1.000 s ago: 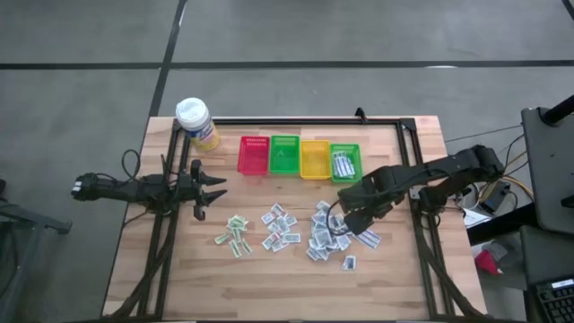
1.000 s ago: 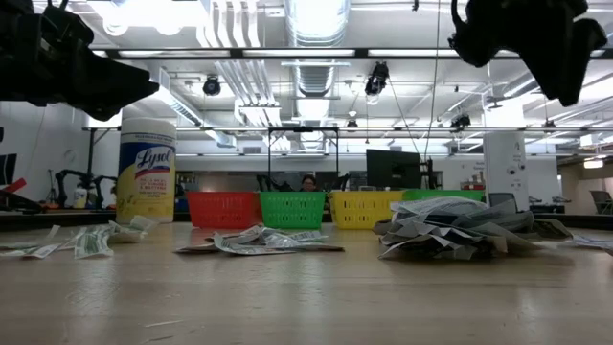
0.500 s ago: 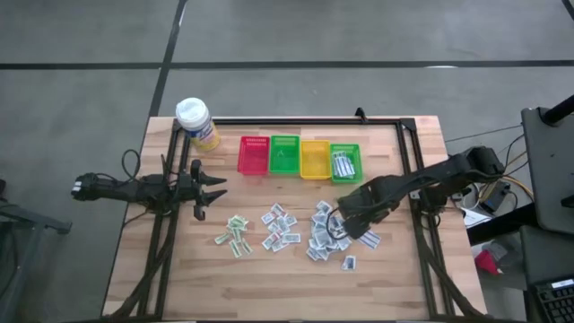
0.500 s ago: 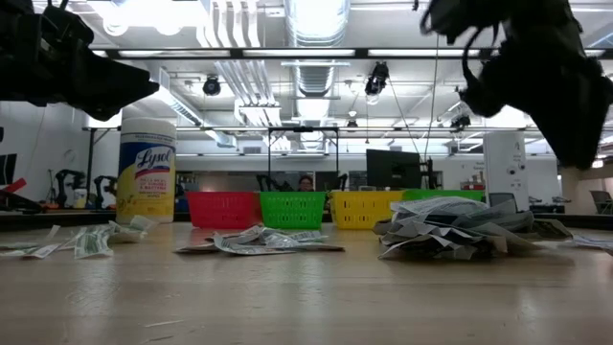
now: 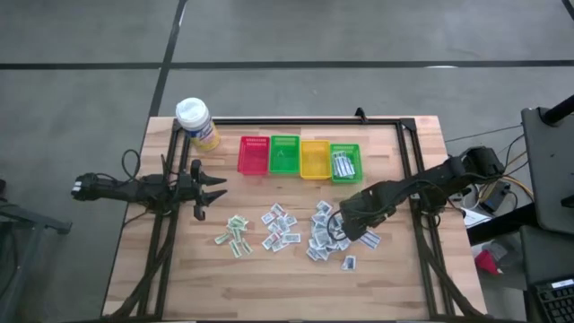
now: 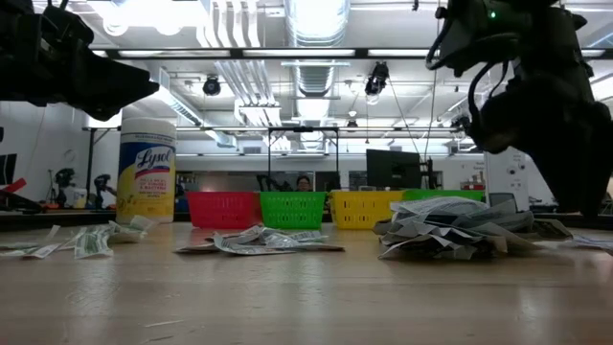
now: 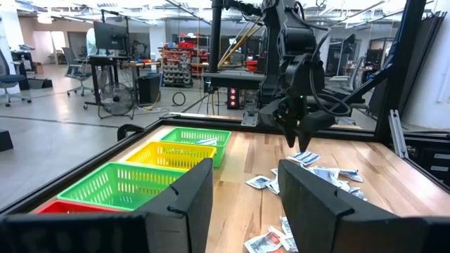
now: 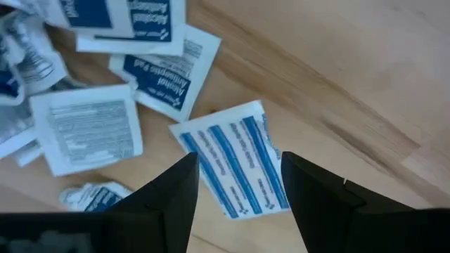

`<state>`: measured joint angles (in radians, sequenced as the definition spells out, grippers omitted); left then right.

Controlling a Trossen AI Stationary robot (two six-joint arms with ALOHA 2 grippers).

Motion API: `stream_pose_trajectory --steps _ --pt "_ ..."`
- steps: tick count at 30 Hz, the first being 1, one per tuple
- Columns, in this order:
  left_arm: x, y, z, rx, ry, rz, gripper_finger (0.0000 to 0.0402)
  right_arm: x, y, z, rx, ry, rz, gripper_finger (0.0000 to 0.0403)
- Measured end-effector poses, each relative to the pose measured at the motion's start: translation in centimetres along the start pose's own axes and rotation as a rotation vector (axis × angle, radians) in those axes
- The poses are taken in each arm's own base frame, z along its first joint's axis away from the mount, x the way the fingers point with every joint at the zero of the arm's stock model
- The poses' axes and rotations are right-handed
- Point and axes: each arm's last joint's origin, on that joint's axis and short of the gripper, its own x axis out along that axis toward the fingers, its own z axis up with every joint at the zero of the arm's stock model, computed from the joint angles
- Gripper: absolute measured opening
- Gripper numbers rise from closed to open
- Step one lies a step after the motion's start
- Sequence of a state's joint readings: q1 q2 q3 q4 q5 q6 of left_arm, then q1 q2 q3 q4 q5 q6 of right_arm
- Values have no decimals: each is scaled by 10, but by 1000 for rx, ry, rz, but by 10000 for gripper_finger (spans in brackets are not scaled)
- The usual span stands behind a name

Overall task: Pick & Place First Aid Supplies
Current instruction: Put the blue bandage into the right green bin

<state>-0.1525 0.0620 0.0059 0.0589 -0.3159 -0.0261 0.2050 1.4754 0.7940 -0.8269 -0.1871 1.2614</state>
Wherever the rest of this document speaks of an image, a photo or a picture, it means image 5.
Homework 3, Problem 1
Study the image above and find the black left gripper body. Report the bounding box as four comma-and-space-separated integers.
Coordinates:
170, 158, 207, 222

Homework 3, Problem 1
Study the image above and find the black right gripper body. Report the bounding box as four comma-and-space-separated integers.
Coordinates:
338, 187, 395, 226

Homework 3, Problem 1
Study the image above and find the yellow Lysol wipes canister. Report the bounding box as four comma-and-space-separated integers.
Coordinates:
175, 97, 222, 153

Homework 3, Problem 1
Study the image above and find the red plastic basket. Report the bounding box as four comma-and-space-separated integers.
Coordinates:
236, 135, 271, 177

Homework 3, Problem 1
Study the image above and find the green plastic basket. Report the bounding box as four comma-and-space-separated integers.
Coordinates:
329, 143, 364, 185
268, 134, 301, 176

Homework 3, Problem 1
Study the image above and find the yellow plastic basket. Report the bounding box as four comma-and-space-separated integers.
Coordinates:
300, 139, 332, 181

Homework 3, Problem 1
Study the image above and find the white paper sheet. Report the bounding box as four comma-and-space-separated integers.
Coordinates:
463, 207, 493, 230

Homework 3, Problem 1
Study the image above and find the small black computer box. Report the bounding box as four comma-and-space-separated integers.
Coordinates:
478, 183, 511, 215

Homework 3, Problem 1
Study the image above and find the red object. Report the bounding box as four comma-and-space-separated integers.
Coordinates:
474, 249, 502, 276

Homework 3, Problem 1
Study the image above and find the grey metal stand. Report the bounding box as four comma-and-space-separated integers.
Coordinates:
0, 178, 73, 323

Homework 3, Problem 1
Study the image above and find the black keyboard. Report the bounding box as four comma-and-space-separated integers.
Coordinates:
534, 276, 574, 323

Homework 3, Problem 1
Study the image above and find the black pole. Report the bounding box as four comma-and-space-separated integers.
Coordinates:
539, 92, 574, 127

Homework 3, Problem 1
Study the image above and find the black right camera cable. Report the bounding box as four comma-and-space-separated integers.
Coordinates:
326, 209, 347, 242

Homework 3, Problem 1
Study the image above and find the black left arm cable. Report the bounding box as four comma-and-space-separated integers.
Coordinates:
119, 148, 142, 181

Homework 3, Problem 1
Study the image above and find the yellow cable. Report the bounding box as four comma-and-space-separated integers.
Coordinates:
501, 150, 535, 203

